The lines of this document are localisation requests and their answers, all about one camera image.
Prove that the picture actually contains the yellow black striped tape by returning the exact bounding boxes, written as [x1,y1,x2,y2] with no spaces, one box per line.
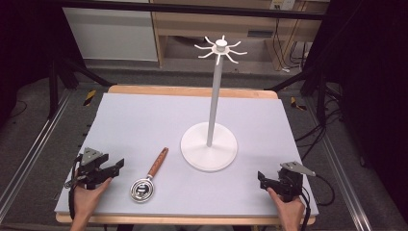
[82,89,97,107]
[290,96,308,112]

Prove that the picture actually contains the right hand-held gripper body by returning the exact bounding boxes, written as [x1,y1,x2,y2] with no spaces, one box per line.
[276,161,318,203]

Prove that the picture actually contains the metal floor rail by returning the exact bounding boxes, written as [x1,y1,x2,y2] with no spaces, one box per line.
[0,90,73,223]
[303,95,374,231]

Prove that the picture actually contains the black hanging cables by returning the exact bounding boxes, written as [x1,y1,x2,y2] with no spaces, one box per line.
[272,18,311,70]

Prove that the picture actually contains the black horizontal frame bar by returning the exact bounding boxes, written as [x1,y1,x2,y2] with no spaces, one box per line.
[57,0,325,21]

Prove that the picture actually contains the person's left hand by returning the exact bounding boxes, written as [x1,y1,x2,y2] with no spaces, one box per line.
[72,176,114,221]

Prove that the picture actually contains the white hook stand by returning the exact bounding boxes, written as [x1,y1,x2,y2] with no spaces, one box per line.
[180,34,249,173]

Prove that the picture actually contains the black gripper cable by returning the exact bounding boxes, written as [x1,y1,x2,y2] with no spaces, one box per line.
[299,174,337,231]
[64,153,85,221]

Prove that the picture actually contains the black floor cables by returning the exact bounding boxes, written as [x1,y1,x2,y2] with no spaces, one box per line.
[293,90,345,162]

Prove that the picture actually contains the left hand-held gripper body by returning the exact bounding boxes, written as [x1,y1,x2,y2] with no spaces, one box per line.
[74,146,112,191]

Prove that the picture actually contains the metal spoon with wooden handle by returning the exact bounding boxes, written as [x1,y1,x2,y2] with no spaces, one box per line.
[129,146,169,204]

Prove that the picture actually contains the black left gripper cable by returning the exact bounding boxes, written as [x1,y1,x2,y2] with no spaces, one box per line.
[64,153,85,221]

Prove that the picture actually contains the person's right hand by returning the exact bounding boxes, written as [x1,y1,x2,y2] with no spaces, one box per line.
[266,187,306,225]

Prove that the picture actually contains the light grey table mat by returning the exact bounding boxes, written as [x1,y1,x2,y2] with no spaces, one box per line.
[53,92,320,218]

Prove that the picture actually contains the white power strip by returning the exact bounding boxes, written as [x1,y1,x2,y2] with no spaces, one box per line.
[269,0,296,12]

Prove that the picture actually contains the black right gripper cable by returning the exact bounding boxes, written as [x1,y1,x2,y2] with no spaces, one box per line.
[299,174,337,231]

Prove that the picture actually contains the black frame leg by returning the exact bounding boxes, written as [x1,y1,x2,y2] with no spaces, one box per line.
[47,57,114,120]
[264,63,329,124]

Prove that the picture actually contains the white cabinet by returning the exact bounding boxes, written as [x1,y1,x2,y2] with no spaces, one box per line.
[62,7,159,63]

